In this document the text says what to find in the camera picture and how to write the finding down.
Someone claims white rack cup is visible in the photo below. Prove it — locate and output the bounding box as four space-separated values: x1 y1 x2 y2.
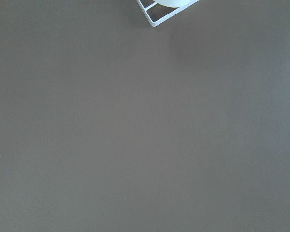
153 0 191 8

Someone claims white wire cup rack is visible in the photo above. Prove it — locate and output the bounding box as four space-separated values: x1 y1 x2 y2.
136 0 198 27

